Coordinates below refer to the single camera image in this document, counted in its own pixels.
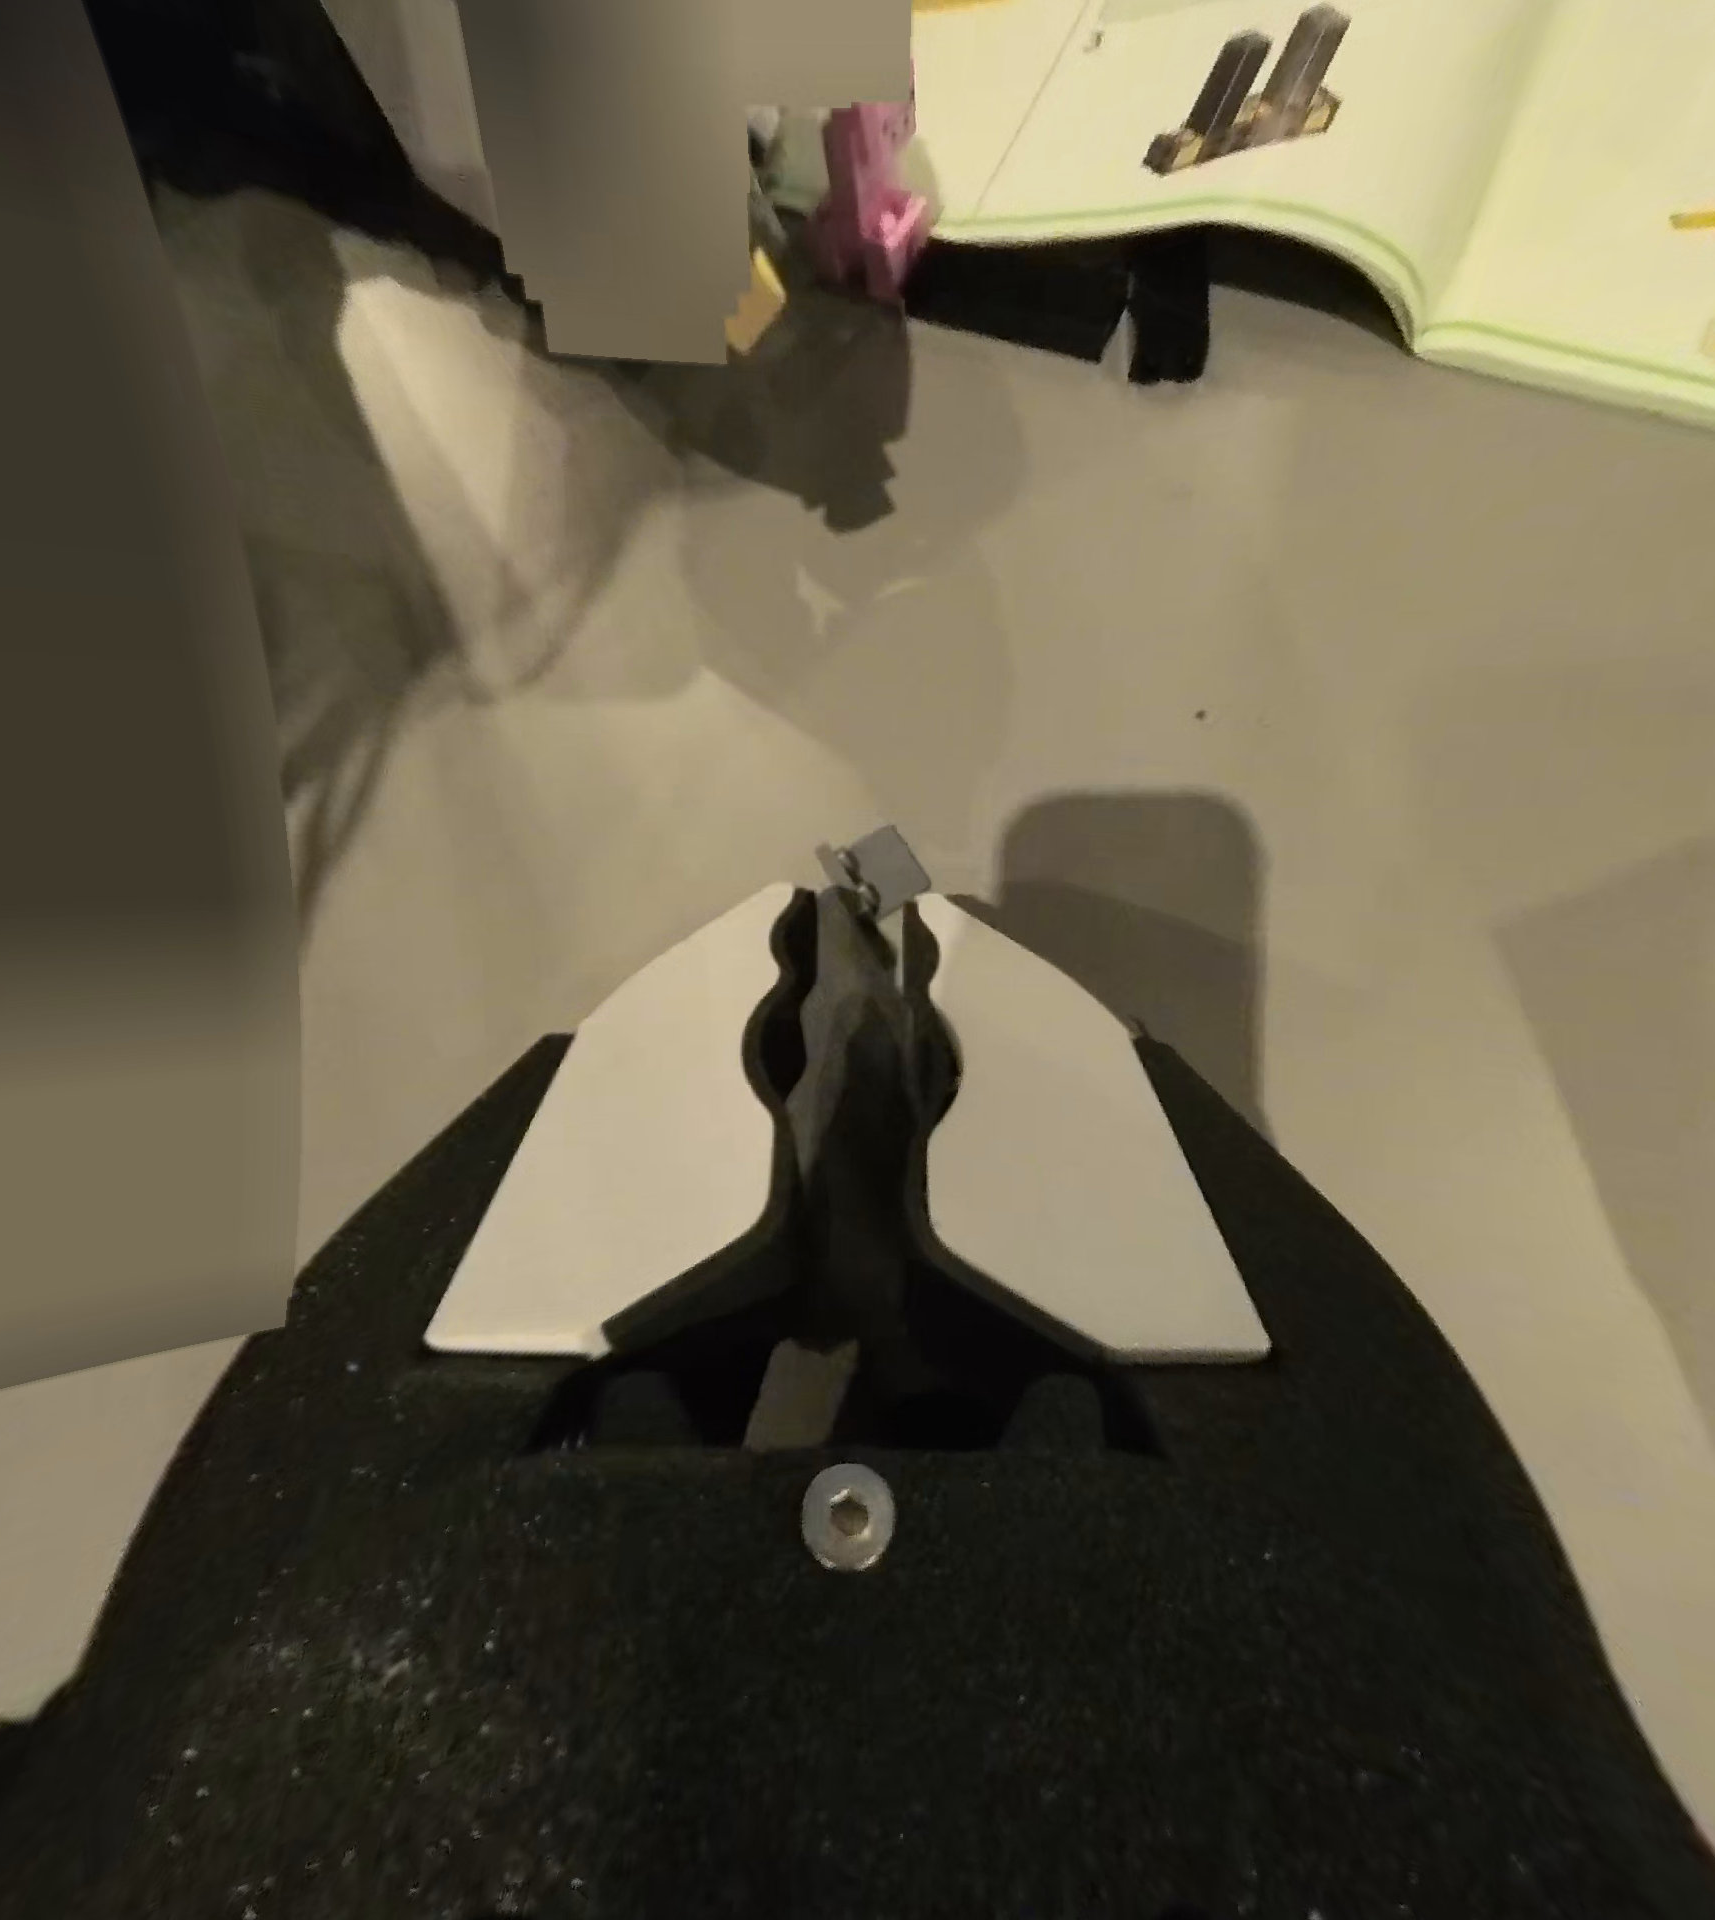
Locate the open pale green instruction booklet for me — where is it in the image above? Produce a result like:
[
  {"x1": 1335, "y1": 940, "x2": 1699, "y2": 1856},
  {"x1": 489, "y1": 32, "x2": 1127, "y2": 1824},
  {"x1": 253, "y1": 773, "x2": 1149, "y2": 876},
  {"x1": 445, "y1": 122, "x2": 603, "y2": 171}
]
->
[{"x1": 911, "y1": 0, "x2": 1715, "y2": 452}]

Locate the small grey brick piece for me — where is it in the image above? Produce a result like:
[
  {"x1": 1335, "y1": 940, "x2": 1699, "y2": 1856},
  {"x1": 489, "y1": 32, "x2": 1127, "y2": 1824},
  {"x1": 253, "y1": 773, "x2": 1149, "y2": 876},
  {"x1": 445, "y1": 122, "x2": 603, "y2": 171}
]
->
[{"x1": 815, "y1": 823, "x2": 935, "y2": 913}]

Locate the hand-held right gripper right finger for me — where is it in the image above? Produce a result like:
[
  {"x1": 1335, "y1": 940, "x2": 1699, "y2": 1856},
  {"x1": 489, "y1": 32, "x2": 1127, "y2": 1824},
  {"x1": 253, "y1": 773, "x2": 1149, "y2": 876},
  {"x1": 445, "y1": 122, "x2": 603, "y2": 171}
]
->
[{"x1": 901, "y1": 894, "x2": 1273, "y2": 1368}]

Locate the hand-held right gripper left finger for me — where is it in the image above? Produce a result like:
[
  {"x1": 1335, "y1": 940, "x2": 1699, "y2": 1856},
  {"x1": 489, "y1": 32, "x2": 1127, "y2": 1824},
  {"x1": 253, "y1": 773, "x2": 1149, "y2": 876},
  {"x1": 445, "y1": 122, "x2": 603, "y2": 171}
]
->
[{"x1": 425, "y1": 882, "x2": 817, "y2": 1352}]

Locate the pink brick figure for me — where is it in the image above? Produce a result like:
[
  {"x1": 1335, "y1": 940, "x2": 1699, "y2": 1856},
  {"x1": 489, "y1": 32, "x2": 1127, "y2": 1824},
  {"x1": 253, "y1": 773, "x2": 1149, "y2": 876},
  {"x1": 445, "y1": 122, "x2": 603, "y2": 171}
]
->
[{"x1": 817, "y1": 101, "x2": 937, "y2": 306}]

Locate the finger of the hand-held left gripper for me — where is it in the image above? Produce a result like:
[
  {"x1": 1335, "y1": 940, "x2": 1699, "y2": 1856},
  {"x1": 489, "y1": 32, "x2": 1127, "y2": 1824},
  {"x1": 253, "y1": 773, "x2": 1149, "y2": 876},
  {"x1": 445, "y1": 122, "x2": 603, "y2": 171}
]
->
[{"x1": 321, "y1": 0, "x2": 501, "y2": 242}]

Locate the grey and yellow brick assembly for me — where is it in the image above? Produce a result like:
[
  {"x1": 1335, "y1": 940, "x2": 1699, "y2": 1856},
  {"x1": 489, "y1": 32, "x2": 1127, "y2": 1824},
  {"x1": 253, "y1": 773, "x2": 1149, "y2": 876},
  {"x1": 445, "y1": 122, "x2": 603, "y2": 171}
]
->
[{"x1": 725, "y1": 104, "x2": 829, "y2": 359}]

